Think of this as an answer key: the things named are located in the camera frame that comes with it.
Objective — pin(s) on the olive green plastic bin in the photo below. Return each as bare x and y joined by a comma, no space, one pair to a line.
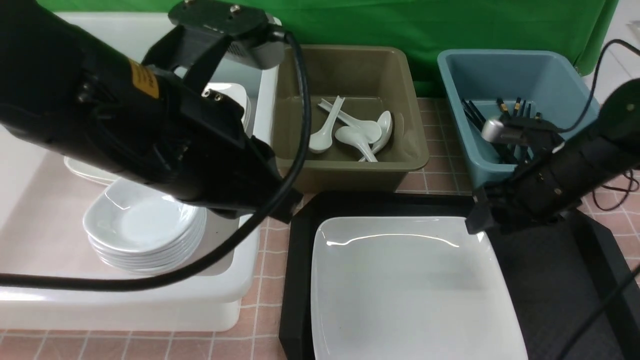
371,80

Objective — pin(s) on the white spoon in bin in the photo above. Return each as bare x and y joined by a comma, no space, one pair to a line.
322,140
370,129
385,122

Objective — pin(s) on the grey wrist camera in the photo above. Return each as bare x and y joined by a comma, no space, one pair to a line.
256,39

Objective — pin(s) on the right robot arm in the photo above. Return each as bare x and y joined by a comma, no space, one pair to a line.
614,136

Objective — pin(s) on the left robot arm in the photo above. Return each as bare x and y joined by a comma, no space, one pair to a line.
65,90

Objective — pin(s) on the white spoon middle in bin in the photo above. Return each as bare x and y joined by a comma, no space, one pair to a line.
370,129

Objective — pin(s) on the blue plastic bin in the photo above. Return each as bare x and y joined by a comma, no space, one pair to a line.
478,81

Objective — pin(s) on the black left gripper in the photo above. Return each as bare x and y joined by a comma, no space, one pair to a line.
157,129

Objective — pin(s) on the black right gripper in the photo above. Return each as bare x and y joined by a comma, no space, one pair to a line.
536,194

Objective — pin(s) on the white ceramic spoon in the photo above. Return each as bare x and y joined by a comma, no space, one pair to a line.
352,136

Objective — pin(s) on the black chopsticks in blue bin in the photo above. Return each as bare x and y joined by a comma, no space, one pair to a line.
510,112

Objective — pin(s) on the large white square plate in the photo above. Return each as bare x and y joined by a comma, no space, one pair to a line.
409,288

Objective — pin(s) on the white spoon right in bin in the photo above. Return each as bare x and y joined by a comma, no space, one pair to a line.
385,122

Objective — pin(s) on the stack of white bowls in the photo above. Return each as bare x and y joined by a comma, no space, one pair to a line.
143,231

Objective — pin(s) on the white spoon left in bin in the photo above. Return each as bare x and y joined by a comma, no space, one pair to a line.
322,140

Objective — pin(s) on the stack of white square plates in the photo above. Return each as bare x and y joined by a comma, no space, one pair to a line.
234,91

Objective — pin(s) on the green cloth backdrop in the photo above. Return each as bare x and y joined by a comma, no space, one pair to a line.
575,29

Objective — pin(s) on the large white plastic bin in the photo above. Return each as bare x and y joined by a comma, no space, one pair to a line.
42,208

